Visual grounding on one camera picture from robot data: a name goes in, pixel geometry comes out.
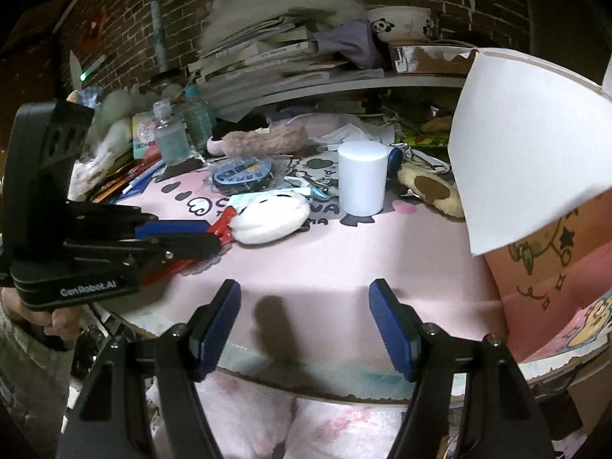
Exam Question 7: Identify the red hair clip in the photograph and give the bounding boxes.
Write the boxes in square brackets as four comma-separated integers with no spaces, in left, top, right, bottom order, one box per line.
[136,206,238,284]

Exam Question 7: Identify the tape rolls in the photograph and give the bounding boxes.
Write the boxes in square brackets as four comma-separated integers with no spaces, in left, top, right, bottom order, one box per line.
[207,155,287,196]

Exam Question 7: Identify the person left hand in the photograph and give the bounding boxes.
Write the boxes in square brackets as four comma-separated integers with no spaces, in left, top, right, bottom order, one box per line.
[1,288,83,341]

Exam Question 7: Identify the white plush pouch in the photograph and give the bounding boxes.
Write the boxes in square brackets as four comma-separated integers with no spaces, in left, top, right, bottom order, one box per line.
[228,190,310,246]

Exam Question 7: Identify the pink Kotex pack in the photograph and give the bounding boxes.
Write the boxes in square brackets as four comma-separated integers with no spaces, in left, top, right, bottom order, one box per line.
[132,111,156,159]

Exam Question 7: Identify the pink desk mat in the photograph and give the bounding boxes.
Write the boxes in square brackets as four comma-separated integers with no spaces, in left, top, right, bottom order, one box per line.
[112,149,508,384]

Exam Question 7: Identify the clear bottle with liquid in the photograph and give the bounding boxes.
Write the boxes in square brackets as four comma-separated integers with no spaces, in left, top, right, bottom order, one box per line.
[153,99,191,167]

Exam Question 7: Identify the green bottle blue cap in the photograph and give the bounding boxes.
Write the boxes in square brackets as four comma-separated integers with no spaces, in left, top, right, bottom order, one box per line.
[184,84,216,153]

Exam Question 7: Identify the brown spotted plush cookie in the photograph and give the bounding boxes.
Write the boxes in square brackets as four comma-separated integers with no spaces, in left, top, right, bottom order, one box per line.
[397,163,465,219]

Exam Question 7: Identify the white cylinder cup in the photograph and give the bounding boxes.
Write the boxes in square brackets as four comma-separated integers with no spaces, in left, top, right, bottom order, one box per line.
[337,141,388,218]

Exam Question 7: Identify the stack of books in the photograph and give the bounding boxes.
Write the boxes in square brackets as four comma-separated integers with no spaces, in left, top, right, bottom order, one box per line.
[185,10,374,104]

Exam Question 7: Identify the white cardboard box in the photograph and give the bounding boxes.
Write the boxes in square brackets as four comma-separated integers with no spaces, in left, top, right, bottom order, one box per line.
[448,48,611,255]

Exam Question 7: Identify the white fluffy fur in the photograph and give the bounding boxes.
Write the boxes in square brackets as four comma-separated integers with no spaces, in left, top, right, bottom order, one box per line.
[198,0,366,53]

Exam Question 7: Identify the white shelf board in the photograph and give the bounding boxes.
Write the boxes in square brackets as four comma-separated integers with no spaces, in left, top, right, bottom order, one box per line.
[213,75,466,111]

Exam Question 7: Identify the purple cloth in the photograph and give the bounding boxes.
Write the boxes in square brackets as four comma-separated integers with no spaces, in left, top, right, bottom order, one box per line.
[313,20,381,70]

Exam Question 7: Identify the panda ceramic bowl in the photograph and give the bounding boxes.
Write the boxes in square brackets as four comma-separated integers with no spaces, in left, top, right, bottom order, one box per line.
[367,6,435,42]

